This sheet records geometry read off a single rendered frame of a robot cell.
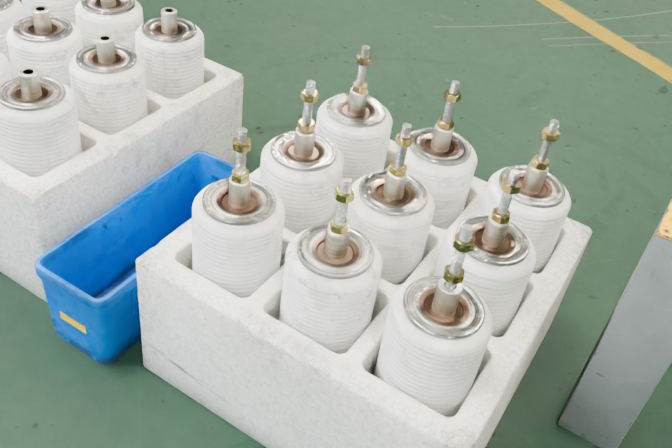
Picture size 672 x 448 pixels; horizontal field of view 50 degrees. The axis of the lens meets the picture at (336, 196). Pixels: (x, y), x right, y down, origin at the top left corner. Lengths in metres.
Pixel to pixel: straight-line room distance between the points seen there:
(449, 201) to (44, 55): 0.56
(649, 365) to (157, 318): 0.53
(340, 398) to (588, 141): 0.92
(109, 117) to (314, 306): 0.43
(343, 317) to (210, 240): 0.15
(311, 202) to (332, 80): 0.70
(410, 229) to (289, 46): 0.90
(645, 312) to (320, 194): 0.36
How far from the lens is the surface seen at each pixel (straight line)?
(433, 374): 0.68
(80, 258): 0.95
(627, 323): 0.83
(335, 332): 0.73
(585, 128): 1.53
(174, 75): 1.06
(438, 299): 0.66
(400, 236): 0.77
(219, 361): 0.80
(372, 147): 0.90
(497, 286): 0.75
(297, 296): 0.71
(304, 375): 0.72
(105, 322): 0.88
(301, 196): 0.81
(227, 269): 0.76
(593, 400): 0.91
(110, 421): 0.89
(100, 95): 0.98
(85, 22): 1.13
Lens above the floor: 0.73
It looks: 38 degrees down
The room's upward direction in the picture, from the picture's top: 9 degrees clockwise
